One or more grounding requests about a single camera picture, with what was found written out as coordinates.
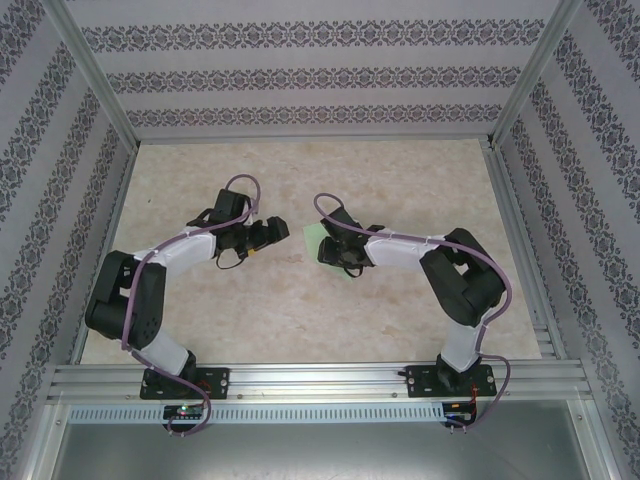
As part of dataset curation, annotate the aluminium mounting rail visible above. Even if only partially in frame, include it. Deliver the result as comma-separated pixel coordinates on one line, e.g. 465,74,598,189
46,362,587,402

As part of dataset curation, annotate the light green paper sheet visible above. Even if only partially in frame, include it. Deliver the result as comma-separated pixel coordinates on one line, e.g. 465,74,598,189
302,222,355,280

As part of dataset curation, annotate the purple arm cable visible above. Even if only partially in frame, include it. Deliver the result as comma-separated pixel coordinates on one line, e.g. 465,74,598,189
121,173,265,438
313,193,514,435

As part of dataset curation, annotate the aluminium frame post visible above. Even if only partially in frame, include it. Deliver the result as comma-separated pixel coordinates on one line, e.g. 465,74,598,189
40,0,141,150
485,0,586,150

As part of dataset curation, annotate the aluminium side rail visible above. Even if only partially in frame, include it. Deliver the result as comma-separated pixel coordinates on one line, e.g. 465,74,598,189
480,139,569,361
69,144,140,365

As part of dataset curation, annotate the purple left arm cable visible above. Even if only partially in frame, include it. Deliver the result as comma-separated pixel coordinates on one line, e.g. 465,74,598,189
121,173,265,438

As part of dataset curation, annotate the slotted grey cable duct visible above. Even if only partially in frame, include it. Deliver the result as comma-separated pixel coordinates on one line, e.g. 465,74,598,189
68,402,447,425

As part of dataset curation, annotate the grey metal sheet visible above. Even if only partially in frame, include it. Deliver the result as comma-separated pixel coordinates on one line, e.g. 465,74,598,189
47,422,609,480

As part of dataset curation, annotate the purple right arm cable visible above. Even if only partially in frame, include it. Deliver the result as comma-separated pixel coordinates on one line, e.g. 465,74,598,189
313,193,514,435

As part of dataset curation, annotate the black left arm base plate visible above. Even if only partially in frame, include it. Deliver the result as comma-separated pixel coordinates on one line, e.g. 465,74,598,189
139,366,232,402

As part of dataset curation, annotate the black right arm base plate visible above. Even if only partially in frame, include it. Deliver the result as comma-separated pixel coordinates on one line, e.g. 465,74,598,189
406,363,500,400

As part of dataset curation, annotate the thin black left gripper cable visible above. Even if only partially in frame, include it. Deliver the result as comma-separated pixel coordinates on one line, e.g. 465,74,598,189
215,249,246,270

